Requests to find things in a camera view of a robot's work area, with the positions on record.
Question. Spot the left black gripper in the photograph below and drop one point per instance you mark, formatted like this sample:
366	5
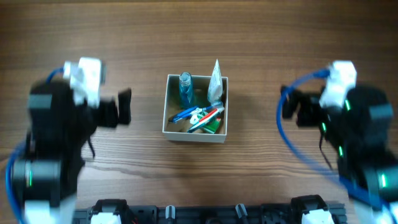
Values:
109	112

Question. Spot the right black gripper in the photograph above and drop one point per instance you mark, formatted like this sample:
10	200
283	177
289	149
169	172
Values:
303	109

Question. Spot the blue disposable razor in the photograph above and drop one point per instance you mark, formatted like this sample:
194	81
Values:
184	114

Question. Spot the blue mouthwash bottle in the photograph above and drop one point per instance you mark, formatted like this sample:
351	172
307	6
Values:
186	90

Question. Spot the blue white toothbrush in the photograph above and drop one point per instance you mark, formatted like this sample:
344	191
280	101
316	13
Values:
212	106

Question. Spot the white lotion tube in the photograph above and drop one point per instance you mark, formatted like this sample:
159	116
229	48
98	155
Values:
215	88

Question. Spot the green white soap box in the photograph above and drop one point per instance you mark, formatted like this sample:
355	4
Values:
210	127

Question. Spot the red teal toothpaste tube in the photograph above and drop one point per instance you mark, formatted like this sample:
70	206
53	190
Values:
206	119

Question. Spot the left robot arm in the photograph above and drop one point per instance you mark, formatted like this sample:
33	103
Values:
44	177

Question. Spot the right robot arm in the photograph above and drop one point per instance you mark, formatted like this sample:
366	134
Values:
369	175

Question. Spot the white cardboard box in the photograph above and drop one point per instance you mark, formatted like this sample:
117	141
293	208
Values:
178	131

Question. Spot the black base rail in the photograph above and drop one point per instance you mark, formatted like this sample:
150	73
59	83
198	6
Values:
303	209

